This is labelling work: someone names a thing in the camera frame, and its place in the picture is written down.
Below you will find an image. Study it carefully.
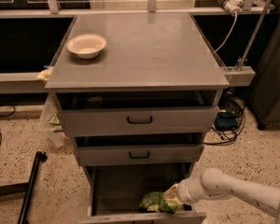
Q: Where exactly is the green rice chip bag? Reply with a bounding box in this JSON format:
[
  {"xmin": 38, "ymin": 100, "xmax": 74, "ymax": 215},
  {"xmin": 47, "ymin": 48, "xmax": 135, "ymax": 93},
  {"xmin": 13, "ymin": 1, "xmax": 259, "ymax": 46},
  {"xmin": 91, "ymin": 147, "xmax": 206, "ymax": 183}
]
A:
[{"xmin": 139, "ymin": 191, "xmax": 177, "ymax": 213}]

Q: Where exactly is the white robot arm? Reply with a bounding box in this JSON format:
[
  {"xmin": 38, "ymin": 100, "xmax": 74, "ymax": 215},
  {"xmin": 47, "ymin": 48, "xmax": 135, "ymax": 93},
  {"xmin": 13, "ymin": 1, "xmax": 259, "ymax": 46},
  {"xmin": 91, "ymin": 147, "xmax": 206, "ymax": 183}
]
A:
[{"xmin": 163, "ymin": 168, "xmax": 280, "ymax": 224}]

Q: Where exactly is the grey bottom drawer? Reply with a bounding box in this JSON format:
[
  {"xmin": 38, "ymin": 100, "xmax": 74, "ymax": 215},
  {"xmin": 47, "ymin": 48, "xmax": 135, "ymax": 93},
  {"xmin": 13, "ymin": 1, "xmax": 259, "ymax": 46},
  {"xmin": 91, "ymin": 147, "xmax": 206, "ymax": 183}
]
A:
[{"xmin": 77, "ymin": 163, "xmax": 206, "ymax": 224}]

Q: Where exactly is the grey drawer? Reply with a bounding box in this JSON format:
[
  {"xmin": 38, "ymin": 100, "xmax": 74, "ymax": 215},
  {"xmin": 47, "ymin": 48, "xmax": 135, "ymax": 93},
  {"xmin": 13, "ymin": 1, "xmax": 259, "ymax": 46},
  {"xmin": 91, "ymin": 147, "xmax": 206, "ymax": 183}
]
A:
[
  {"xmin": 74, "ymin": 133, "xmax": 203, "ymax": 166},
  {"xmin": 56, "ymin": 93, "xmax": 218, "ymax": 137},
  {"xmin": 77, "ymin": 163, "xmax": 206, "ymax": 224}
]

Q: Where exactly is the grey middle drawer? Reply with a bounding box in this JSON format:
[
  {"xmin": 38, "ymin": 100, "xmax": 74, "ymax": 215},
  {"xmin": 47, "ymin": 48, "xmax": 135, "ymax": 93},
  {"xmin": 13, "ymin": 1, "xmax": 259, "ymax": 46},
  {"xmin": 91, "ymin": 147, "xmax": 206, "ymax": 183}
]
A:
[{"xmin": 74, "ymin": 133, "xmax": 203, "ymax": 166}]

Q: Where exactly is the grey drawer cabinet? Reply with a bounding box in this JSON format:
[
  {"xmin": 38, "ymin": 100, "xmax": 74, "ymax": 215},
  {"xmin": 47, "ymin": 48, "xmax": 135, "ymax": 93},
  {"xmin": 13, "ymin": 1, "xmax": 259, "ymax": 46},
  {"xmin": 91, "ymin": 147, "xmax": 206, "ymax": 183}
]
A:
[{"xmin": 45, "ymin": 13, "xmax": 231, "ymax": 224}]

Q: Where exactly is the grey top drawer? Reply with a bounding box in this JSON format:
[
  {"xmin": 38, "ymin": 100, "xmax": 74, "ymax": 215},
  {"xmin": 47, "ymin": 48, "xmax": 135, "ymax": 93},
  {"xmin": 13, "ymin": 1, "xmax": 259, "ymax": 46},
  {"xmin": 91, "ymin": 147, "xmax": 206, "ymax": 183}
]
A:
[{"xmin": 56, "ymin": 93, "xmax": 218, "ymax": 137}]

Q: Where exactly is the clear plastic bag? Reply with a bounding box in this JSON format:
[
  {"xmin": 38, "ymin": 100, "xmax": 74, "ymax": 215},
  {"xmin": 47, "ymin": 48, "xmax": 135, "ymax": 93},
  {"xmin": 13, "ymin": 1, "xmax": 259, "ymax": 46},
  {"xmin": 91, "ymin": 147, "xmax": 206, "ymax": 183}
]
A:
[{"xmin": 39, "ymin": 94, "xmax": 71, "ymax": 147}]

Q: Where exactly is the dark blue box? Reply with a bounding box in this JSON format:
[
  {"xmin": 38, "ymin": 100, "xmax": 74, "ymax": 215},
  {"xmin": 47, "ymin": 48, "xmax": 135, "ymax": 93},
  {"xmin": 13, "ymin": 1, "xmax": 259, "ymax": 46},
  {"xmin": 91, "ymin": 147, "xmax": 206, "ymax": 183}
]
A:
[{"xmin": 215, "ymin": 112, "xmax": 238, "ymax": 131}]

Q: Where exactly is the dark grey cabinet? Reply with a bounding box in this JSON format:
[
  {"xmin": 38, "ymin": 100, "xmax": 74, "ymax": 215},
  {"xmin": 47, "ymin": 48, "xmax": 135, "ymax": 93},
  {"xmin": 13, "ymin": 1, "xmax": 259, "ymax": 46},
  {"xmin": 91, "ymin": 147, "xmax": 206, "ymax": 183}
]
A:
[{"xmin": 248, "ymin": 0, "xmax": 280, "ymax": 130}]

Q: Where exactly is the black floor stand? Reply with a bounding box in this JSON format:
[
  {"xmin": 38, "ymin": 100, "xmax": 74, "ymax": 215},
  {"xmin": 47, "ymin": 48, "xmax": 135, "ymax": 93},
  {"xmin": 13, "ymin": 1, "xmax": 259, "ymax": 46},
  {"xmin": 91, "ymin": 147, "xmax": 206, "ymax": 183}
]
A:
[{"xmin": 0, "ymin": 151, "xmax": 48, "ymax": 224}]

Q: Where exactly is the thin metal rod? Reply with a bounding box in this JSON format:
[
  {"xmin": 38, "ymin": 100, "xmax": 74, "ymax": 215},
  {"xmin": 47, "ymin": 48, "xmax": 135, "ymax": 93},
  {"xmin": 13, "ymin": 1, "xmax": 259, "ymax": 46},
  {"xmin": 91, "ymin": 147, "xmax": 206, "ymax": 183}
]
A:
[{"xmin": 233, "ymin": 0, "xmax": 272, "ymax": 72}]

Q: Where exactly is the white paper bowl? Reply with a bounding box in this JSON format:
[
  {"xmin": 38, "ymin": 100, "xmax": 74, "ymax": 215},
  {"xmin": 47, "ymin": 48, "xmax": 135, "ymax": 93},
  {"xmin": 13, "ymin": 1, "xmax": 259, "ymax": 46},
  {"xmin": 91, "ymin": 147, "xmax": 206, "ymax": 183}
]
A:
[{"xmin": 66, "ymin": 35, "xmax": 106, "ymax": 59}]

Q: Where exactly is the white power strip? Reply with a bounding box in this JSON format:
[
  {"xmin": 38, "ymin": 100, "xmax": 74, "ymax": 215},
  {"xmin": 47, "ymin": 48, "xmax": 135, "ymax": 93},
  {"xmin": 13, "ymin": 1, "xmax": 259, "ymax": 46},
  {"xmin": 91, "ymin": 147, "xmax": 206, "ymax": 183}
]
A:
[{"xmin": 216, "ymin": 0, "xmax": 243, "ymax": 16}]

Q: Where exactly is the black cable bundle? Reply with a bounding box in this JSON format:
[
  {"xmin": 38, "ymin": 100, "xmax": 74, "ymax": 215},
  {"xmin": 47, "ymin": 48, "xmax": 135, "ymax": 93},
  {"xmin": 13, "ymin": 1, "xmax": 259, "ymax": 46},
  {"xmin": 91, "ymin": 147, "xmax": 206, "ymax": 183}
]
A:
[{"xmin": 203, "ymin": 96, "xmax": 246, "ymax": 147}]

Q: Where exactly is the yellow sponge on rail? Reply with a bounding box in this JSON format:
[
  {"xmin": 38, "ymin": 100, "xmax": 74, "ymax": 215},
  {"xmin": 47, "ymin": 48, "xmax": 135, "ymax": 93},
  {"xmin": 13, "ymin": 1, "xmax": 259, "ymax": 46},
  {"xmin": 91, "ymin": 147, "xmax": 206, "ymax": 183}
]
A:
[{"xmin": 36, "ymin": 67, "xmax": 53, "ymax": 82}]

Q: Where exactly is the white power cable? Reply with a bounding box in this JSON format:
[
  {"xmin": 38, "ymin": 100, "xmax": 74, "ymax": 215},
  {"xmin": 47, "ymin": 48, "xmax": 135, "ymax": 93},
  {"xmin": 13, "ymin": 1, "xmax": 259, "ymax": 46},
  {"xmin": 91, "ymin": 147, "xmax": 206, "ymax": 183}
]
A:
[{"xmin": 212, "ymin": 10, "xmax": 240, "ymax": 55}]

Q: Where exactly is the grey metal rail frame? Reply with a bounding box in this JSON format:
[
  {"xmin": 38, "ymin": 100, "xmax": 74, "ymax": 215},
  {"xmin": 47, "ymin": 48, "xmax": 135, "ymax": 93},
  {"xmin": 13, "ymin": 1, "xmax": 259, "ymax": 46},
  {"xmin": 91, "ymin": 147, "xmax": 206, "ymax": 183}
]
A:
[{"xmin": 0, "ymin": 0, "xmax": 275, "ymax": 93}]

